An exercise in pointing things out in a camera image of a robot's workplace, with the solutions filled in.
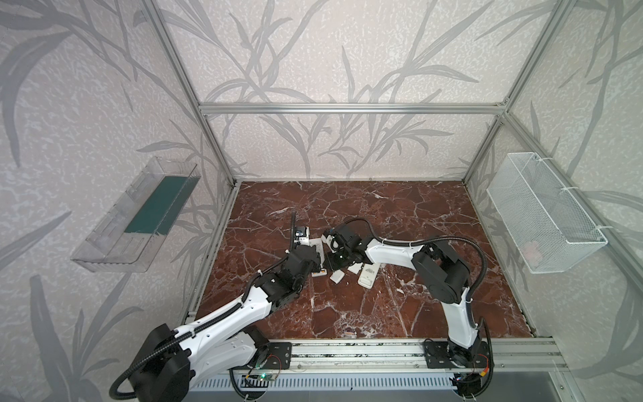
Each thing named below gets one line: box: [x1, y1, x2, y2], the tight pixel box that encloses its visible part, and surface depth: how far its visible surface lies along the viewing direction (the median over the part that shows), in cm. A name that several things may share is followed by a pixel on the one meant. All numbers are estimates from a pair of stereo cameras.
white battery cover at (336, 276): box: [329, 268, 345, 284], surface depth 93 cm
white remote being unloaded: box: [357, 262, 381, 290], surface depth 91 cm
